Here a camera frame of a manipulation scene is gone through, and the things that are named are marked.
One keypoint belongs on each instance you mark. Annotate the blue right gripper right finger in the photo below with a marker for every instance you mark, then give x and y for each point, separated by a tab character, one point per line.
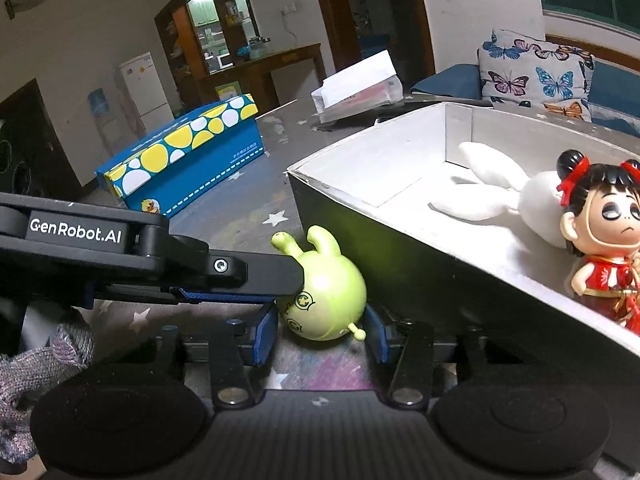
376	338

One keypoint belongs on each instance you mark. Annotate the white tissue box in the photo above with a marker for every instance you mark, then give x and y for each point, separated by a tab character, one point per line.
364	86

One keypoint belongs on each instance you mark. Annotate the wooden counter table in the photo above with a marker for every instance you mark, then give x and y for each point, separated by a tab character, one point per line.
255	76

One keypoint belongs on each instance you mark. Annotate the blue yellow spotted carton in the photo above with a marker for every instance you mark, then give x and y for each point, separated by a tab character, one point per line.
176	164

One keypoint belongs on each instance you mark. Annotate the green alien toy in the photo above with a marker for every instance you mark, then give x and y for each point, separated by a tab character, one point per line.
334	294

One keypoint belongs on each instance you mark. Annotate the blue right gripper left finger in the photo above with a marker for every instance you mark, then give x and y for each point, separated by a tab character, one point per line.
265	333

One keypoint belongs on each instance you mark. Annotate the water dispenser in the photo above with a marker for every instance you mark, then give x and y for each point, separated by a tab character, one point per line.
106	122

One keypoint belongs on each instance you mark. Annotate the wooden display cabinet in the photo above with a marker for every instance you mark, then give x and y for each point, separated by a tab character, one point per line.
203	37

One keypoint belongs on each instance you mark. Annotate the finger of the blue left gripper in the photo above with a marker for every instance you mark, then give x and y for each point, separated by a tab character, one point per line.
254	274
218	297

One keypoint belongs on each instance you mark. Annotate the black white storage box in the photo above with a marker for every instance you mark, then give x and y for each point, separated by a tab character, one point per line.
389	173

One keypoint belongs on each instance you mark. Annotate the red dress girl figurine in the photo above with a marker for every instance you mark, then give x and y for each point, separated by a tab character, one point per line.
600	224

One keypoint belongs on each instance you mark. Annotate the blue sofa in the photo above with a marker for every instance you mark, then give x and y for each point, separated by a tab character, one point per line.
613	97

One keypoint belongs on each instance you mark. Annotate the white refrigerator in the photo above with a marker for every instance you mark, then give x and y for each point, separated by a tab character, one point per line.
146	91

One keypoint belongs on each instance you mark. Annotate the butterfly print pillow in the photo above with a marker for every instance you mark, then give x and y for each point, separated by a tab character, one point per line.
527	72

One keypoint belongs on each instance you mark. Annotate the dark doorway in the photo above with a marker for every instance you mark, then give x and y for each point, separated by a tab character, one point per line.
33	161

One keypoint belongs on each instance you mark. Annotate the white plush rabbit doll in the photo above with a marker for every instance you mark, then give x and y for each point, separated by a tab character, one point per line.
503	186

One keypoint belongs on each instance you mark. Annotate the grey gloved left hand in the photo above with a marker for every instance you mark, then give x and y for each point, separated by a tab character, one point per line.
27	377

